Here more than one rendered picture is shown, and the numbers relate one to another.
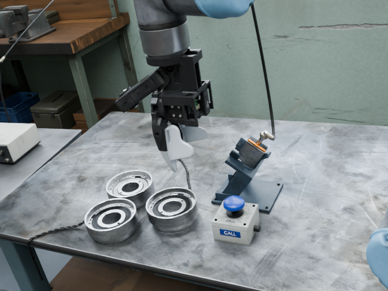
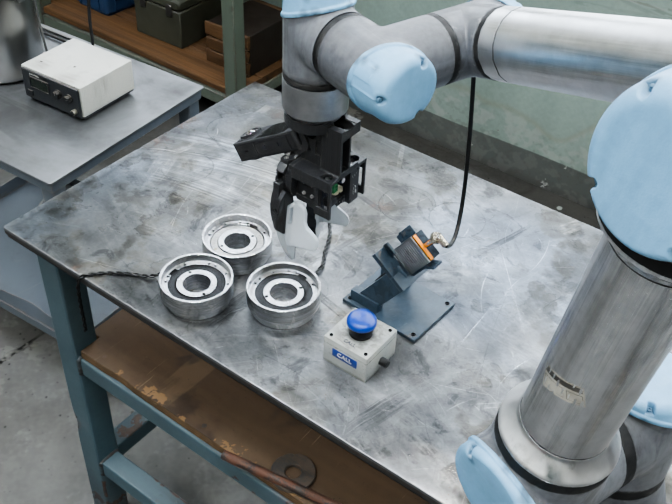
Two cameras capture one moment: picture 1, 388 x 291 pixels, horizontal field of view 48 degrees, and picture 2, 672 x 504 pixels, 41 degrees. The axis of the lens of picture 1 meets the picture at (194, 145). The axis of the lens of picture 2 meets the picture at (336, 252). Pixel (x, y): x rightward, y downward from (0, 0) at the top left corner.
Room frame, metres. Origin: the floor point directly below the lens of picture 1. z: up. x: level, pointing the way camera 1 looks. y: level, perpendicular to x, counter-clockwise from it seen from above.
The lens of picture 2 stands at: (-0.19, -0.13, 1.70)
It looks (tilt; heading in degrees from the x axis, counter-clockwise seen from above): 40 degrees down; 7
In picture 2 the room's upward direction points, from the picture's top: 3 degrees clockwise
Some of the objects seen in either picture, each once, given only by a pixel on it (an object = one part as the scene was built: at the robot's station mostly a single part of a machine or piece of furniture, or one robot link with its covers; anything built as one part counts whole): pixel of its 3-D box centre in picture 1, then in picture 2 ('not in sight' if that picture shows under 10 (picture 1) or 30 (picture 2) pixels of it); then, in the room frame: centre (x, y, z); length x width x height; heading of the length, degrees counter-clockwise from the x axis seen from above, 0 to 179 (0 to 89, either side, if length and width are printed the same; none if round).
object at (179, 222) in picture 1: (172, 209); (283, 296); (0.73, 0.06, 0.82); 0.10 x 0.10 x 0.04
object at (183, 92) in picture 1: (178, 86); (319, 156); (0.68, 0.01, 1.10); 0.09 x 0.08 x 0.12; 62
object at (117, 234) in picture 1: (112, 221); (197, 287); (0.73, 0.19, 0.82); 0.10 x 0.10 x 0.04
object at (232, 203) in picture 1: (234, 210); (361, 330); (0.66, -0.06, 0.85); 0.04 x 0.04 x 0.05
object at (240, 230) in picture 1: (238, 222); (363, 345); (0.66, -0.06, 0.82); 0.08 x 0.07 x 0.05; 62
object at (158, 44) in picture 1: (165, 37); (317, 92); (0.69, 0.02, 1.18); 0.08 x 0.08 x 0.05
